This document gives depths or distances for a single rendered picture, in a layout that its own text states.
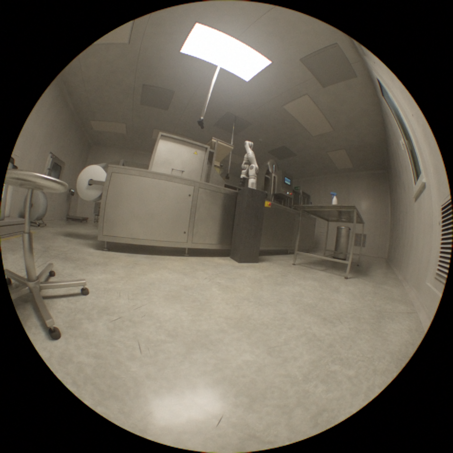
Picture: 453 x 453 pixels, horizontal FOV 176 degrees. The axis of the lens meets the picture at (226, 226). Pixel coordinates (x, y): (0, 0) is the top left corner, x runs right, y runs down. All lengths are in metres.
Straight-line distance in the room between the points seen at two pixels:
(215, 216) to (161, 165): 0.84
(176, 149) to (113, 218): 1.02
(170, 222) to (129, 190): 0.50
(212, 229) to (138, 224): 0.77
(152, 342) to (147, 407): 0.22
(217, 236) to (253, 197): 0.58
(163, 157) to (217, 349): 1.71
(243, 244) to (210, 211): 0.49
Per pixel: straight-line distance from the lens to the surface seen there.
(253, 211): 1.56
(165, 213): 1.44
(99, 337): 0.54
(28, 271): 0.73
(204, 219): 1.55
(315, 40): 2.50
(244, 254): 1.56
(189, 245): 1.52
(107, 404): 0.41
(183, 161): 1.78
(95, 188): 1.84
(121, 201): 1.45
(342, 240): 3.03
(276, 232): 2.29
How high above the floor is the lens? 0.37
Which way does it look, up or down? level
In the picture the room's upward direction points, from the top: 7 degrees clockwise
